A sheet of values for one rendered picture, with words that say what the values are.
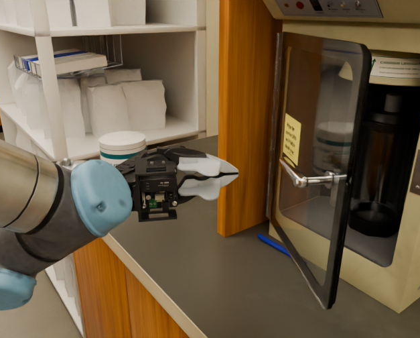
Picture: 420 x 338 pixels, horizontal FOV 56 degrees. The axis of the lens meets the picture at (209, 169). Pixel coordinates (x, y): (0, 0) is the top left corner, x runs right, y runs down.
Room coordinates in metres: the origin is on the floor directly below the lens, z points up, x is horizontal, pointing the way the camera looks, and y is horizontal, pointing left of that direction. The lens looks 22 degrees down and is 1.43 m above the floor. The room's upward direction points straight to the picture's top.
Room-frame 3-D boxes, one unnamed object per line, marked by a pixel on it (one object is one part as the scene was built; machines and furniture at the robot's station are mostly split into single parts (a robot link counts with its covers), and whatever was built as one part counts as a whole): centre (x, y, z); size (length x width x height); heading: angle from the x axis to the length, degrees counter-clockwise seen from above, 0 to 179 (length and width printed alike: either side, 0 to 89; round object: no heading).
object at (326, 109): (0.63, -0.16, 1.19); 0.30 x 0.01 x 0.40; 9
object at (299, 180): (0.55, -0.14, 1.20); 0.10 x 0.05 x 0.03; 9
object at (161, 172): (0.50, 0.10, 1.20); 0.12 x 0.09 x 0.08; 99
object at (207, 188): (0.52, 0.00, 1.18); 0.09 x 0.06 x 0.03; 99
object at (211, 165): (0.52, 0.00, 1.21); 0.09 x 0.06 x 0.03; 99
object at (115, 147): (1.07, 0.25, 1.02); 0.13 x 0.13 x 0.15
